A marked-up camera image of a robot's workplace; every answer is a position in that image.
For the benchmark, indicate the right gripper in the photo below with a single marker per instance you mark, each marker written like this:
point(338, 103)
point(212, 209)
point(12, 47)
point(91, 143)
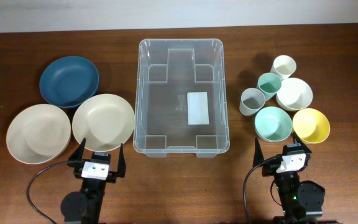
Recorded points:
point(270, 168)

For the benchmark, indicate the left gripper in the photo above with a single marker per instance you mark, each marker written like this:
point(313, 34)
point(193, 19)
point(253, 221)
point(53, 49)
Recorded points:
point(111, 175)

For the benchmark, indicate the mint green bowl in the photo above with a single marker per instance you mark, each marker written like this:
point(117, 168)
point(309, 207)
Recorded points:
point(273, 124)

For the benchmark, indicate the yellow bowl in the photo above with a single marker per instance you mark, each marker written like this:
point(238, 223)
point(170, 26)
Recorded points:
point(311, 125)

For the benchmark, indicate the grey cup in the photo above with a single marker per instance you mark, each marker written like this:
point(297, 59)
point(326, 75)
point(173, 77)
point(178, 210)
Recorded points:
point(252, 100)

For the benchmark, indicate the white bowl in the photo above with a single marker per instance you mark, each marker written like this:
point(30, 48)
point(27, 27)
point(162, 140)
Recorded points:
point(295, 94)

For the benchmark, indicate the mint green cup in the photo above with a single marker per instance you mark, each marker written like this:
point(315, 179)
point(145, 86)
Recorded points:
point(269, 84)

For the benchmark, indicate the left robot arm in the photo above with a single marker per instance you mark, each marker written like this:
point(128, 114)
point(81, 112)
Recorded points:
point(84, 206)

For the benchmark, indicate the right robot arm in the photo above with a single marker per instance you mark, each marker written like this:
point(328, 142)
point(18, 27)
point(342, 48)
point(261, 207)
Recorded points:
point(301, 201)

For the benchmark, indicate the beige plate near bin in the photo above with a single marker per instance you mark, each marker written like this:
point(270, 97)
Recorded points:
point(104, 121)

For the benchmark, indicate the beige plate far left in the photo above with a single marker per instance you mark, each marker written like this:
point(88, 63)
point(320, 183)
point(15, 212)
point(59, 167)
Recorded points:
point(38, 134)

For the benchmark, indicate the white cup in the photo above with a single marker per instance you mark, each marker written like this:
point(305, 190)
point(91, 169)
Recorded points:
point(283, 66)

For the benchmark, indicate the dark blue plate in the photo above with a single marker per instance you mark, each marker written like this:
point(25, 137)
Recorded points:
point(69, 81)

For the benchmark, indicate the white label in bin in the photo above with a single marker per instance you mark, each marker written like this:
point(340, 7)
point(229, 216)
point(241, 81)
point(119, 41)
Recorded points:
point(197, 108)

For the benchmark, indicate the clear plastic storage bin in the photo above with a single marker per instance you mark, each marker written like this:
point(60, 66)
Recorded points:
point(168, 69)

